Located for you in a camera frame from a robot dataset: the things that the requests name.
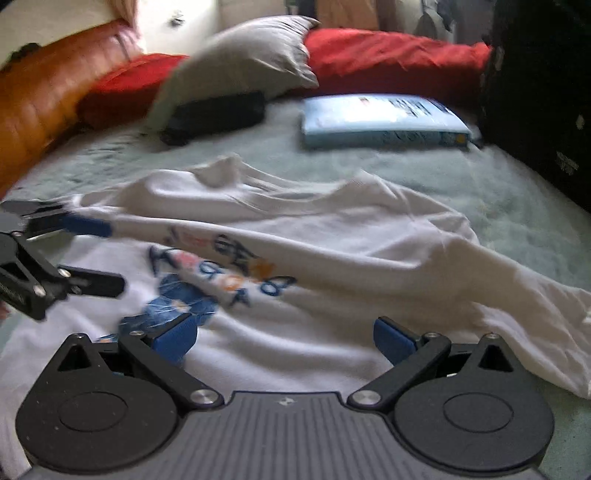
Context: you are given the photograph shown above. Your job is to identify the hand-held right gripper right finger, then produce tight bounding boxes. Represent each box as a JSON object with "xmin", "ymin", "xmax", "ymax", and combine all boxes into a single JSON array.
[{"xmin": 348, "ymin": 318, "xmax": 515, "ymax": 411}]

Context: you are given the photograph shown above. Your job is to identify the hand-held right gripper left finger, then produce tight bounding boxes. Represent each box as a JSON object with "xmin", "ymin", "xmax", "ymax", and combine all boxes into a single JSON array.
[{"xmin": 58, "ymin": 313, "xmax": 225, "ymax": 412}]

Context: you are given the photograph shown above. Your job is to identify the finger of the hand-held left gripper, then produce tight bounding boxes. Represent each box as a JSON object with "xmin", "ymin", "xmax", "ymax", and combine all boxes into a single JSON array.
[
  {"xmin": 0, "ymin": 233, "xmax": 126, "ymax": 301},
  {"xmin": 0, "ymin": 200, "xmax": 114, "ymax": 241}
]

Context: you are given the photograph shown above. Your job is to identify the white sweatshirt with bear print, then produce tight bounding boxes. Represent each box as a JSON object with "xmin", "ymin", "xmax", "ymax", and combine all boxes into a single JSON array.
[{"xmin": 0, "ymin": 154, "xmax": 591, "ymax": 480}]

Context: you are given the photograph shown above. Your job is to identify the hanging clothes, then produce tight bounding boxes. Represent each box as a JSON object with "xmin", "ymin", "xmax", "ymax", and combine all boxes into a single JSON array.
[{"xmin": 416, "ymin": 0, "xmax": 455, "ymax": 35}]

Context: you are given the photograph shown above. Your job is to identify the wooden headboard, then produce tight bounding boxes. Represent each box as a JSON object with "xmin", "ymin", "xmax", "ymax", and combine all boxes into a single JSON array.
[{"xmin": 0, "ymin": 21, "xmax": 144, "ymax": 199}]

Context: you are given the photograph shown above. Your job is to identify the dark folded cloth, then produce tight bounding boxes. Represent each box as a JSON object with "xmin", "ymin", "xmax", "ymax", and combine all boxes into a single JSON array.
[{"xmin": 159, "ymin": 91, "xmax": 267, "ymax": 146}]

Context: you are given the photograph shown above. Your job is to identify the green plaid bed blanket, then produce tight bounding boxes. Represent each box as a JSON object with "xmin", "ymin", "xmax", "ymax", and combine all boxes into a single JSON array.
[{"xmin": 0, "ymin": 99, "xmax": 591, "ymax": 480}]

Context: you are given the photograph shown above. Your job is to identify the dark object on headboard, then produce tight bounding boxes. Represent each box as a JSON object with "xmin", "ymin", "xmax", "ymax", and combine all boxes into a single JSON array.
[{"xmin": 9, "ymin": 42, "xmax": 40, "ymax": 63}]

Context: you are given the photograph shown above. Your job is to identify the orange patterned curtain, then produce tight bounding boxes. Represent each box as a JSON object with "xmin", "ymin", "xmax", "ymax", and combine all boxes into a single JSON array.
[{"xmin": 115, "ymin": 0, "xmax": 140, "ymax": 29}]

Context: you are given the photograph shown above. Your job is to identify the light blue book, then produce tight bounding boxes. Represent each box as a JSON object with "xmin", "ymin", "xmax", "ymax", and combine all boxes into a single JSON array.
[{"xmin": 301, "ymin": 95, "xmax": 472, "ymax": 149}]

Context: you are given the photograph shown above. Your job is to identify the grey pillow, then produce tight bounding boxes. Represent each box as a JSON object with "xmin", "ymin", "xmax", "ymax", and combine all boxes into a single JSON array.
[{"xmin": 143, "ymin": 15, "xmax": 320, "ymax": 134}]

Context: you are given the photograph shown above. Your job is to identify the red quilt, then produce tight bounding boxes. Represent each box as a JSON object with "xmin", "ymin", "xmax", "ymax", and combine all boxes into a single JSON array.
[{"xmin": 76, "ymin": 28, "xmax": 492, "ymax": 130}]

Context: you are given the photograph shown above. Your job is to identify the black backpack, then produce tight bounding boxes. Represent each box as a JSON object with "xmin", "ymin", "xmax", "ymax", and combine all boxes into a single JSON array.
[{"xmin": 475, "ymin": 0, "xmax": 591, "ymax": 213}]

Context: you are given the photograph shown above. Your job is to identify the orange cloth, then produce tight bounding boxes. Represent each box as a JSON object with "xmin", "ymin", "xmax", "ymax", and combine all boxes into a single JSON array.
[{"xmin": 318, "ymin": 0, "xmax": 379, "ymax": 31}]

